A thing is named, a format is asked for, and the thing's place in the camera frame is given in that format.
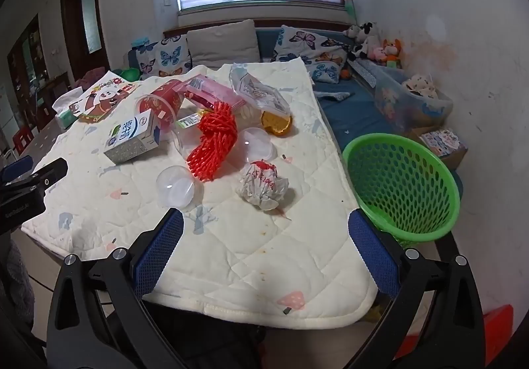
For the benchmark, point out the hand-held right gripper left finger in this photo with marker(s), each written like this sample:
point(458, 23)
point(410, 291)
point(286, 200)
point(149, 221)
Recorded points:
point(159, 253)

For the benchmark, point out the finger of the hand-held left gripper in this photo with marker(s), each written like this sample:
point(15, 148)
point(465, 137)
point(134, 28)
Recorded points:
point(16, 167)
point(45, 175)

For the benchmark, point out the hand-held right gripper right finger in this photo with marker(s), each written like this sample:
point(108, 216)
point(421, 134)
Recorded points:
point(374, 255)

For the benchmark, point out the clear capsule half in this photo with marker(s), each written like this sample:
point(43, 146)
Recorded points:
point(177, 187)
point(256, 144)

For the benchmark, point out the green plastic basket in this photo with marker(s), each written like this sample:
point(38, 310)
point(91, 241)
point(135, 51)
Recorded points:
point(413, 187)

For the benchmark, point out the white milk carton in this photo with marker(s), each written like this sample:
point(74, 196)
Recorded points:
point(132, 137)

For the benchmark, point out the paper ball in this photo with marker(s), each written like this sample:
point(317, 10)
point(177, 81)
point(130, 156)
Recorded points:
point(260, 185)

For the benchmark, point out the red foam net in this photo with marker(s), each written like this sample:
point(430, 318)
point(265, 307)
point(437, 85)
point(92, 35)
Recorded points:
point(210, 137)

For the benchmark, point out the red plastic cup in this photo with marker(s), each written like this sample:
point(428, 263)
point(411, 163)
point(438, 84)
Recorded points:
point(163, 100)

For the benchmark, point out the orange peel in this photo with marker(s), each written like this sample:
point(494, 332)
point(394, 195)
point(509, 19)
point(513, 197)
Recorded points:
point(277, 123)

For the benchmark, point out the pink packet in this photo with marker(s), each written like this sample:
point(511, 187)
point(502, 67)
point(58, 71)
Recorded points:
point(219, 92)

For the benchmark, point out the clear plastic bag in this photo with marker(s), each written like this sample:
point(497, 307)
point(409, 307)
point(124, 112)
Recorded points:
point(258, 92)

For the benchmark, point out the person's left forearm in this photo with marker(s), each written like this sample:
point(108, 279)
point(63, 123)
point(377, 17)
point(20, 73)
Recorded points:
point(18, 278)

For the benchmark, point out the small red stool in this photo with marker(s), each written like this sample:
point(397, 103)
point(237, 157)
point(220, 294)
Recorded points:
point(22, 140)

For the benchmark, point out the green tissue pack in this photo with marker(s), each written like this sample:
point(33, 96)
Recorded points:
point(66, 117)

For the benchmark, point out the white quilted mat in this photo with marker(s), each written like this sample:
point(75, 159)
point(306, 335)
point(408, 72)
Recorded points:
point(248, 270)

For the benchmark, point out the cartoon bear picture book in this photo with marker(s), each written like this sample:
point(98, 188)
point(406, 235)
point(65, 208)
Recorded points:
point(101, 100)

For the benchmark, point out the dark wooden cabinet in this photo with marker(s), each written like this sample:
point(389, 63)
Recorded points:
point(29, 63)

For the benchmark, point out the pink cloth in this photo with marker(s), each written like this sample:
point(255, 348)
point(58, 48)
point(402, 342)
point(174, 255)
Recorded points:
point(91, 76)

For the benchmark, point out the cardboard box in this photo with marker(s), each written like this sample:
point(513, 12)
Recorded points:
point(454, 158)

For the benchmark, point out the green bowl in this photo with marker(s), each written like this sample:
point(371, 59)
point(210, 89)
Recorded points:
point(129, 73)

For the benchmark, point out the colourful sticker book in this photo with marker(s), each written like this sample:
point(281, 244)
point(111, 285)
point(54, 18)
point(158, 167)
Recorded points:
point(442, 142)

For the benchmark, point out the red plastic stool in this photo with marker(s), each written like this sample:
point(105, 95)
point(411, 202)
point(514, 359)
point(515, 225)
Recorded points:
point(496, 327)

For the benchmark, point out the blue bed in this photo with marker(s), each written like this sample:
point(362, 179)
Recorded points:
point(359, 113)

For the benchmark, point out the clear storage bin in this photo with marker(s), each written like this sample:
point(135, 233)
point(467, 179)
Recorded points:
point(396, 104)

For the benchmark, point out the brown wooden door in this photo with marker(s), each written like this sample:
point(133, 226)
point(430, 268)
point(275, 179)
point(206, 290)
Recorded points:
point(74, 22)

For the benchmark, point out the teal box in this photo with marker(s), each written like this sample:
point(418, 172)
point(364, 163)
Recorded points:
point(140, 42)

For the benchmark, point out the grey knitted cloth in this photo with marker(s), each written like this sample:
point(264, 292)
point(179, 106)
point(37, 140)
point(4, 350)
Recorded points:
point(334, 95)

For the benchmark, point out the butterfly print pillow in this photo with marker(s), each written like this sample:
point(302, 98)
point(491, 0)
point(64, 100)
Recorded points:
point(169, 57)
point(326, 71)
point(306, 40)

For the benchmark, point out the spotted plush toy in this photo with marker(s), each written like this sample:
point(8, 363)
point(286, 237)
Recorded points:
point(419, 86)

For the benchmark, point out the white keyboard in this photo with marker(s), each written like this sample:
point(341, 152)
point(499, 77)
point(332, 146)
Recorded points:
point(365, 73)

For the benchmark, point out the orange ball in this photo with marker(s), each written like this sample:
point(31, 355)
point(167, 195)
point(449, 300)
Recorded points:
point(345, 74)

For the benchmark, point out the pink plush toy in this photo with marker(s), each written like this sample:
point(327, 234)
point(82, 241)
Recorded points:
point(378, 54)

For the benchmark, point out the orange fox plush toy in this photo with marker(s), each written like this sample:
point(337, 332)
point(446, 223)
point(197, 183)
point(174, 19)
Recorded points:
point(392, 51)

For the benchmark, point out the cow plush toy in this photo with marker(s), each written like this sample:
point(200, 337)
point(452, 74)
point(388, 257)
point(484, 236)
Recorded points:
point(363, 42)

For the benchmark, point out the beige pillow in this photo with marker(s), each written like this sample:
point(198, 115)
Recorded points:
point(223, 42)

